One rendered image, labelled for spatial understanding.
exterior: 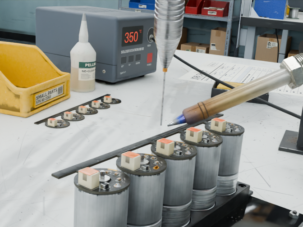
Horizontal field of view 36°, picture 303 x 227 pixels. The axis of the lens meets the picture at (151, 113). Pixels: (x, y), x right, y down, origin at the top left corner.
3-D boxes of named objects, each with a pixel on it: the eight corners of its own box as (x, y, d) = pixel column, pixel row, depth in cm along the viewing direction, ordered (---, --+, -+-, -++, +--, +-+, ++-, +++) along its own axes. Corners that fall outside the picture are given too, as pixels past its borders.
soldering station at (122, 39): (157, 76, 73) (162, 14, 71) (114, 88, 64) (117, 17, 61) (83, 61, 81) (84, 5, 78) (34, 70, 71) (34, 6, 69)
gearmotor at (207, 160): (220, 213, 29) (230, 136, 27) (199, 228, 27) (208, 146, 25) (187, 200, 30) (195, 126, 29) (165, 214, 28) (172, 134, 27)
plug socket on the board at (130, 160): (143, 166, 22) (144, 154, 22) (132, 172, 22) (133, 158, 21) (130, 162, 23) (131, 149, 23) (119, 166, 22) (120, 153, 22)
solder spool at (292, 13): (301, 18, 231) (302, 8, 230) (295, 19, 227) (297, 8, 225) (289, 17, 235) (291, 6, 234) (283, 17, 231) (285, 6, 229)
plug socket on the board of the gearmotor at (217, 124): (227, 129, 29) (228, 119, 29) (220, 133, 28) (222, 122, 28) (216, 126, 29) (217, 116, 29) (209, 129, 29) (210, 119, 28)
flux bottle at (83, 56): (91, 93, 60) (93, 15, 57) (66, 90, 60) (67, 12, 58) (97, 87, 63) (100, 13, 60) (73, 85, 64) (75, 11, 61)
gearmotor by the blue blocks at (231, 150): (241, 199, 31) (250, 126, 30) (223, 211, 29) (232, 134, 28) (209, 187, 32) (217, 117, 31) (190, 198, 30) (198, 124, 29)
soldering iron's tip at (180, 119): (169, 131, 22) (189, 123, 22) (166, 122, 22) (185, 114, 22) (167, 128, 22) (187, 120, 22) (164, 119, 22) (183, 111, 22)
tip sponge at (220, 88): (267, 95, 66) (268, 84, 65) (267, 104, 61) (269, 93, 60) (214, 89, 67) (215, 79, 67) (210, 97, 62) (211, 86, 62)
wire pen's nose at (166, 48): (150, 72, 18) (152, 38, 17) (153, 58, 19) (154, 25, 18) (178, 74, 18) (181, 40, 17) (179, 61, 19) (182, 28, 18)
